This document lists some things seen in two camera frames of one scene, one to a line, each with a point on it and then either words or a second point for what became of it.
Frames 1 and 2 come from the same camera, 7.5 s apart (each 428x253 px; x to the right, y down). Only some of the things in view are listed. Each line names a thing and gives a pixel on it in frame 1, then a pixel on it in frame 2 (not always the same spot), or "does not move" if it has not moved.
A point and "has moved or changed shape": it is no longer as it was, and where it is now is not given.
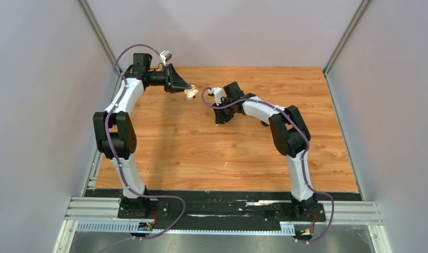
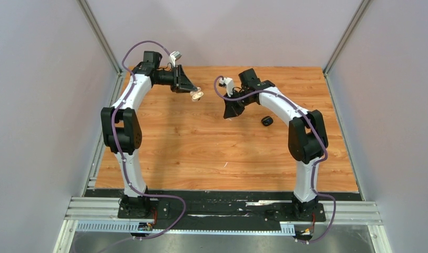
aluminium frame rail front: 93,207 does not move
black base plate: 183,209 does not move
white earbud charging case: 191,94 has moved or changed shape
